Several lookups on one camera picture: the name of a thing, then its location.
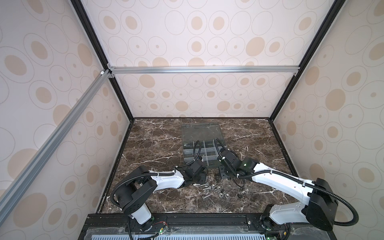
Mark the horizontal aluminium frame bar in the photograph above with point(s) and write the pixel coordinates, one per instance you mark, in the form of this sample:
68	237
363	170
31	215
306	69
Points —
204	70

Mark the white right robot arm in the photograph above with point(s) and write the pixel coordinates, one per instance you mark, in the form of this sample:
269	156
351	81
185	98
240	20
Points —
314	205

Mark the clear grey compartment organizer box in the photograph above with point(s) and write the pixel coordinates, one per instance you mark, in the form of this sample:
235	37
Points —
199	139

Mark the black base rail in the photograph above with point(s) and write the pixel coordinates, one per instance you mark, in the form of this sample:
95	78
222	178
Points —
196	227

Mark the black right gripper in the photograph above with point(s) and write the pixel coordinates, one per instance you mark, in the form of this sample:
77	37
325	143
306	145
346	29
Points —
226	169

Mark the diagonal aluminium frame bar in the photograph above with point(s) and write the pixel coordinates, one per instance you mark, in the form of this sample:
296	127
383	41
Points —
20	185

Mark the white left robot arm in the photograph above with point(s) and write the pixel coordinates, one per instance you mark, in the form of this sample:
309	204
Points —
132	192

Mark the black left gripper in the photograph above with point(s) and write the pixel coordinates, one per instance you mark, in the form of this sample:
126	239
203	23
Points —
203	179

